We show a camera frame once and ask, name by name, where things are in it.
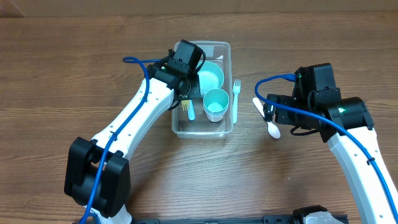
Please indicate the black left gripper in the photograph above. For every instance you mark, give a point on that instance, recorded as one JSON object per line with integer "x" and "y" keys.
{"x": 196, "y": 90}

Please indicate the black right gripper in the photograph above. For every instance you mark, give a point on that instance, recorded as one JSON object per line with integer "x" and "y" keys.
{"x": 280, "y": 117}

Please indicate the yellow plastic fork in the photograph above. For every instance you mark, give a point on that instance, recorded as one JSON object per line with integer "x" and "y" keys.
{"x": 185, "y": 105}

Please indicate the pink plastic spoon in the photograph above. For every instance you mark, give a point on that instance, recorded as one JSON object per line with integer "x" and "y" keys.
{"x": 273, "y": 130}

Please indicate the green plastic bowl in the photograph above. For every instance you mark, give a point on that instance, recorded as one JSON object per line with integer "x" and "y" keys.
{"x": 211, "y": 76}

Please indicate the light blue plastic fork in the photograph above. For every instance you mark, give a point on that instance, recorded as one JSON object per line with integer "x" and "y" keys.
{"x": 191, "y": 111}

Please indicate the green plastic cup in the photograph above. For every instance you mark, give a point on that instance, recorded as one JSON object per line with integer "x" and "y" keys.
{"x": 216, "y": 100}

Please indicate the green plastic fork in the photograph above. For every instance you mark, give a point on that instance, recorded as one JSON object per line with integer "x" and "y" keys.
{"x": 236, "y": 92}

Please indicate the pink plastic cup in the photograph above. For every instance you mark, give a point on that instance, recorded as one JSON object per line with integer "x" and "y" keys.
{"x": 214, "y": 117}

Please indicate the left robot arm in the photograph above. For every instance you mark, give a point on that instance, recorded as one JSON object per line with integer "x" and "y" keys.
{"x": 98, "y": 175}

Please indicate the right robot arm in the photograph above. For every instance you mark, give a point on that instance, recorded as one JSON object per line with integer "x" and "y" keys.
{"x": 345, "y": 124}

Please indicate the clear plastic container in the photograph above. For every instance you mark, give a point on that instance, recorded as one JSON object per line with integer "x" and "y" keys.
{"x": 201, "y": 127}

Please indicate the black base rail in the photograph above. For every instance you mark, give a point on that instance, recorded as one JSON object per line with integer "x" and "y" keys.
{"x": 311, "y": 214}

